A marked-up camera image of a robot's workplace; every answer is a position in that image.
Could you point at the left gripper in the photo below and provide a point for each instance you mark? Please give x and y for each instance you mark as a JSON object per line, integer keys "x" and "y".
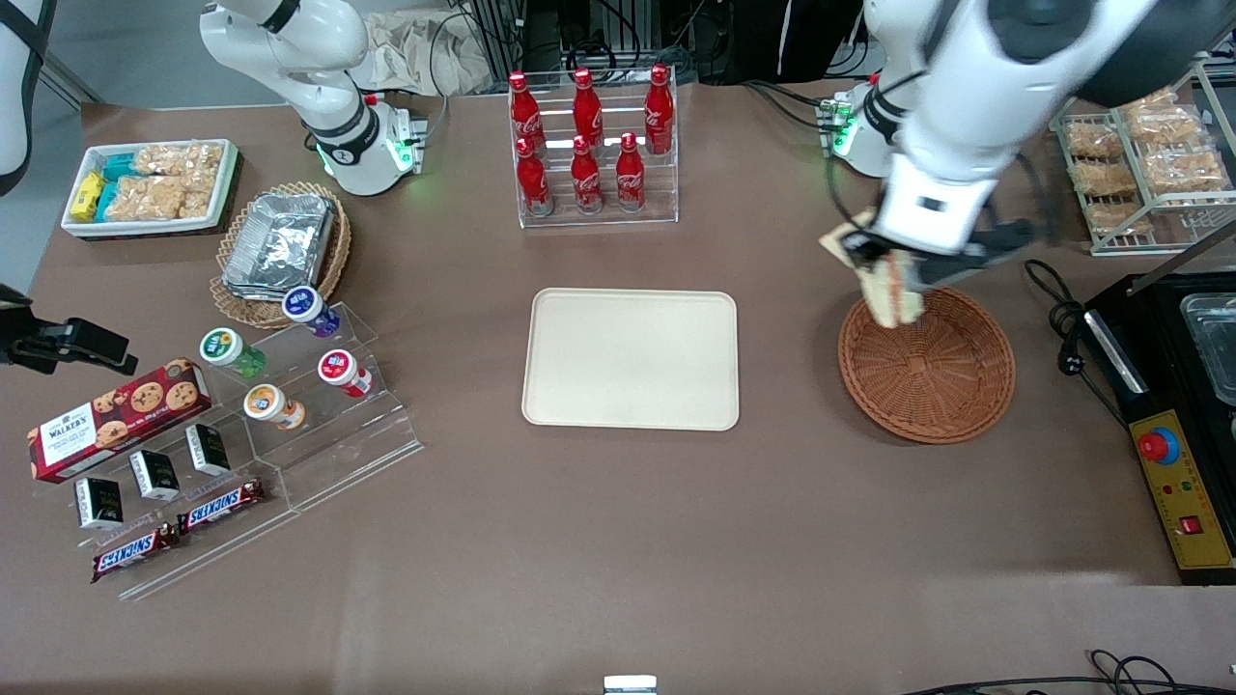
{"x": 896, "y": 274}

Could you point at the triangular sandwich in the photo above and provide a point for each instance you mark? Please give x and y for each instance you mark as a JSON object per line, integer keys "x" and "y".
{"x": 893, "y": 294}

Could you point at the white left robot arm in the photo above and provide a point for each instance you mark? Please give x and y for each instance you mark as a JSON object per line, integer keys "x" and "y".
{"x": 975, "y": 87}

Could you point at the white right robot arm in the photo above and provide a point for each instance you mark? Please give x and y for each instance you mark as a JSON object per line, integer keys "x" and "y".
{"x": 319, "y": 58}

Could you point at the brown round wicker basket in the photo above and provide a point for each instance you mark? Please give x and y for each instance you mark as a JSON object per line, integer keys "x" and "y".
{"x": 927, "y": 372}

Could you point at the cream plastic tray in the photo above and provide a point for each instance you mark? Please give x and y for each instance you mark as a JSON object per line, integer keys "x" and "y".
{"x": 630, "y": 359}

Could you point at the light wicker basket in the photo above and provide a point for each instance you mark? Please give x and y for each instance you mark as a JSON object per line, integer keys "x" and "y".
{"x": 338, "y": 246}

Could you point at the white rectangular snack tray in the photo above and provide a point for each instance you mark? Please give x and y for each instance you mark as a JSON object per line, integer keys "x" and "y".
{"x": 224, "y": 183}

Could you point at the clear fried snack bag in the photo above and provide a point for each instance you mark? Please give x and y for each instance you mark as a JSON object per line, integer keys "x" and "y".
{"x": 1103, "y": 179}
{"x": 1120, "y": 219}
{"x": 1096, "y": 141}
{"x": 1164, "y": 121}
{"x": 1186, "y": 169}

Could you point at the grey metal rod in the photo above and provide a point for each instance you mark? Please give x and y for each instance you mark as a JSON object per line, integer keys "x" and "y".
{"x": 1173, "y": 268}

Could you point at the black sealing appliance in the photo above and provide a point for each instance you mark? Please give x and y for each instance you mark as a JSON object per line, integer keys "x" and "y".
{"x": 1159, "y": 357}

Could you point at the clear acrylic bottle rack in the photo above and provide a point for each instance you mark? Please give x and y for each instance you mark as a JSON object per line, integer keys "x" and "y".
{"x": 657, "y": 198}

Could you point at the red cola bottle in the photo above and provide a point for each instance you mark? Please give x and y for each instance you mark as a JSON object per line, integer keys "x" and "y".
{"x": 524, "y": 111}
{"x": 532, "y": 183}
{"x": 585, "y": 181}
{"x": 587, "y": 108}
{"x": 659, "y": 116}
{"x": 630, "y": 179}

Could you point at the clear plastic container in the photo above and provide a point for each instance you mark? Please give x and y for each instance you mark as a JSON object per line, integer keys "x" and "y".
{"x": 1215, "y": 343}

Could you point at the yellow control panel box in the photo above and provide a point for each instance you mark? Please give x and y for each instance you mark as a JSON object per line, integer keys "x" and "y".
{"x": 1183, "y": 512}

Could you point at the beige crumpled bag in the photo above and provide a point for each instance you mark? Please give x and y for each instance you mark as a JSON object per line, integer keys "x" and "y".
{"x": 425, "y": 53}

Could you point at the red small drink bottle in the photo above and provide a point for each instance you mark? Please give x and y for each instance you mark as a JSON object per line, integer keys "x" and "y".
{"x": 340, "y": 370}

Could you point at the purple small drink bottle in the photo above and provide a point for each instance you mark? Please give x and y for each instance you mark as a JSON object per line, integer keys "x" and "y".
{"x": 309, "y": 309}

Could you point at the clear acrylic stepped display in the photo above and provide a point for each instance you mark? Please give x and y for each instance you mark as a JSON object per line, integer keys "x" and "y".
{"x": 338, "y": 454}

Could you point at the stack of foil containers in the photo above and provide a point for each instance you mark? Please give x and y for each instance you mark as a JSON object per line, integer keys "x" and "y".
{"x": 278, "y": 243}

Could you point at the orange small drink bottle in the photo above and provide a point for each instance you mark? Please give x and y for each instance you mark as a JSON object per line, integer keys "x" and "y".
{"x": 267, "y": 403}

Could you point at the green small drink bottle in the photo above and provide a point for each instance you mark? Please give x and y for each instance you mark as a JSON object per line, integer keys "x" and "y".
{"x": 227, "y": 349}

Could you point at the small black box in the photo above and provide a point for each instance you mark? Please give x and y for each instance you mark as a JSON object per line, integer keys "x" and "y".
{"x": 208, "y": 450}
{"x": 99, "y": 503}
{"x": 154, "y": 475}

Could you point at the Snickers chocolate bar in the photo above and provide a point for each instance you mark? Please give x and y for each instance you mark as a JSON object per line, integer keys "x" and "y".
{"x": 135, "y": 552}
{"x": 220, "y": 506}

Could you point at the clear rice cracker bag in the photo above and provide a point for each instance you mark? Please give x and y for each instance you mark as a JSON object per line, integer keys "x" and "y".
{"x": 145, "y": 198}
{"x": 179, "y": 158}

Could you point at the teal snack pack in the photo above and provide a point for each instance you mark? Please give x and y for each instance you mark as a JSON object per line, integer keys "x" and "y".
{"x": 106, "y": 201}
{"x": 118, "y": 167}

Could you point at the red Walkers cookie box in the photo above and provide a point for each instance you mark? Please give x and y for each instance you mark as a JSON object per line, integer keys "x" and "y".
{"x": 106, "y": 425}

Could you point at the yellow snack pack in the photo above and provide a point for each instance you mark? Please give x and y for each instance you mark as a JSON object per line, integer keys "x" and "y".
{"x": 87, "y": 196}

